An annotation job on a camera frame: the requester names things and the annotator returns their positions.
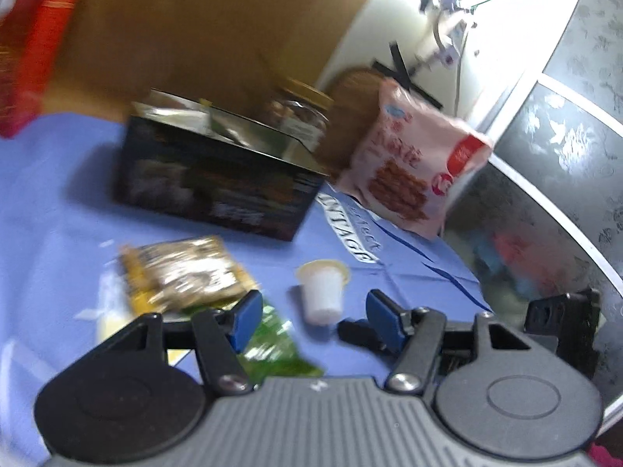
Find frosted patterned glass door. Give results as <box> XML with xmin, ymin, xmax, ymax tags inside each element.
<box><xmin>440</xmin><ymin>0</ymin><xmax>623</xmax><ymax>448</ymax></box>

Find wooden headboard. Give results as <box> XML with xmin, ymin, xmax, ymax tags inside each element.
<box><xmin>46</xmin><ymin>0</ymin><xmax>386</xmax><ymax>123</ymax></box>

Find black tape strips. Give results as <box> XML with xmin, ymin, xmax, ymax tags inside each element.
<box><xmin>372</xmin><ymin>41</ymin><xmax>445</xmax><ymax>109</ymax></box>

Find pink snack bag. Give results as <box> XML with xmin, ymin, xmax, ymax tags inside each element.
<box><xmin>336</xmin><ymin>78</ymin><xmax>495</xmax><ymax>240</ymax></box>

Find yellow orange snack packet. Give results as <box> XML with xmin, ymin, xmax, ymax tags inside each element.
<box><xmin>119</xmin><ymin>236</ymin><xmax>259</xmax><ymax>314</ymax></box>

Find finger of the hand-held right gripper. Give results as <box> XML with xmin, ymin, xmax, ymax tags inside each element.
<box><xmin>337</xmin><ymin>318</ymin><xmax>390</xmax><ymax>349</ymax></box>

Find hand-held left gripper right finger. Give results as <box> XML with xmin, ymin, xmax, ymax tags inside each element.
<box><xmin>366</xmin><ymin>289</ymin><xmax>532</xmax><ymax>396</ymax></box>

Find white wall hook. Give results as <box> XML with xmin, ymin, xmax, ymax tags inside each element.
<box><xmin>417</xmin><ymin>0</ymin><xmax>495</xmax><ymax>70</ymax></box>

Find red gift box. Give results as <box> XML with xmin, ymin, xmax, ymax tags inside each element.
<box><xmin>0</xmin><ymin>0</ymin><xmax>89</xmax><ymax>139</ymax></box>

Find black cardboard box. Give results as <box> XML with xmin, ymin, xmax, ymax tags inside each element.
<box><xmin>114</xmin><ymin>88</ymin><xmax>330</xmax><ymax>243</ymax></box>

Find clear jar of nuts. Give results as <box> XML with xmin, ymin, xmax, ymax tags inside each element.
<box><xmin>265</xmin><ymin>80</ymin><xmax>333</xmax><ymax>153</ymax></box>

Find dark green leafy packet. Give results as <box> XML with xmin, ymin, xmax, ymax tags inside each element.
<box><xmin>185</xmin><ymin>302</ymin><xmax>324</xmax><ymax>378</ymax></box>

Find blue printed cloth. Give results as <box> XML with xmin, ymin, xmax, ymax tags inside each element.
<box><xmin>0</xmin><ymin>112</ymin><xmax>493</xmax><ymax>451</ymax></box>

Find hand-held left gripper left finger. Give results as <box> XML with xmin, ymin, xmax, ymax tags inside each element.
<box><xmin>90</xmin><ymin>291</ymin><xmax>264</xmax><ymax>396</ymax></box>

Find white jelly cup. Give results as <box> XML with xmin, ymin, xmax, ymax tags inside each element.
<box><xmin>296</xmin><ymin>259</ymin><xmax>350</xmax><ymax>327</ymax></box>

